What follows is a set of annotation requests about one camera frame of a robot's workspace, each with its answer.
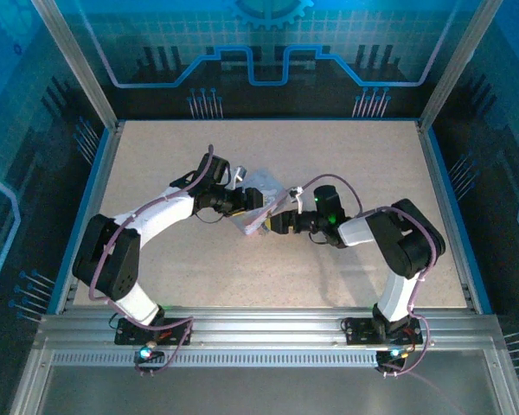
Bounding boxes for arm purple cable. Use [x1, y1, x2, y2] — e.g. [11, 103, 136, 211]
[88, 144, 217, 329]
[302, 173, 439, 315]

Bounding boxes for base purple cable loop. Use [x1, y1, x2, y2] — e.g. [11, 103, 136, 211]
[129, 317, 196, 378]
[378, 311, 430, 380]

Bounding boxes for left aluminium side rail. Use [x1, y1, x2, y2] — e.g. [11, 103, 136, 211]
[54, 120, 126, 315]

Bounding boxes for left aluminium corner post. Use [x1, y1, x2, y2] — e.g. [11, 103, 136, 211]
[30, 0, 125, 131]

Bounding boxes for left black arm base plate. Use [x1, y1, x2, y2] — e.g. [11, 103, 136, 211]
[113, 316, 195, 347]

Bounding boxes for slotted grey cable duct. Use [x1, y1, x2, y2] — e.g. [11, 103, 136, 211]
[50, 349, 384, 368]

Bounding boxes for aluminium front rail beam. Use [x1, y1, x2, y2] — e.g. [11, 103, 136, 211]
[33, 305, 503, 350]

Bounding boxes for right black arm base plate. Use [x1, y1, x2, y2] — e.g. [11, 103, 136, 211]
[343, 316, 429, 348]

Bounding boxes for right base status light board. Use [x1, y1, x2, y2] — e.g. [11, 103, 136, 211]
[376, 344, 412, 368]

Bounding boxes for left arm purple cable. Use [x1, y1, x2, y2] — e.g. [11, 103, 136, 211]
[88, 144, 217, 329]

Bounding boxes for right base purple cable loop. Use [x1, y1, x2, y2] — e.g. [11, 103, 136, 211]
[378, 311, 430, 380]

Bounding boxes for right aluminium side rail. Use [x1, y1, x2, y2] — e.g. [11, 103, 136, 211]
[414, 120, 485, 315]

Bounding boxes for aluminium corner post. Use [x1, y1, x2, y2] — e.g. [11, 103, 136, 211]
[416, 0, 506, 131]
[30, 0, 125, 131]

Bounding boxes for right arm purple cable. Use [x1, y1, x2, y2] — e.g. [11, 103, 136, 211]
[302, 173, 439, 315]

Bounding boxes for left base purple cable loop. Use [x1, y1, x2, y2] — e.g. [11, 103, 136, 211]
[129, 317, 196, 378]

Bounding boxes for aluminium side rail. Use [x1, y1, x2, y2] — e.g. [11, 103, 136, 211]
[54, 120, 126, 315]
[414, 120, 485, 315]

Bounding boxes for clear plastic bag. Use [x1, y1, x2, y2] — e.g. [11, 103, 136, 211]
[230, 169, 287, 238]

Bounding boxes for base status light board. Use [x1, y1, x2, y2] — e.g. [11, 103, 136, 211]
[376, 344, 412, 368]
[133, 343, 165, 365]

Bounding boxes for left base status light board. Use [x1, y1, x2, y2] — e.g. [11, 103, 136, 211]
[133, 343, 165, 365]

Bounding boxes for right aluminium corner post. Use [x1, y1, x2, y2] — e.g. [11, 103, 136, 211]
[416, 0, 506, 131]

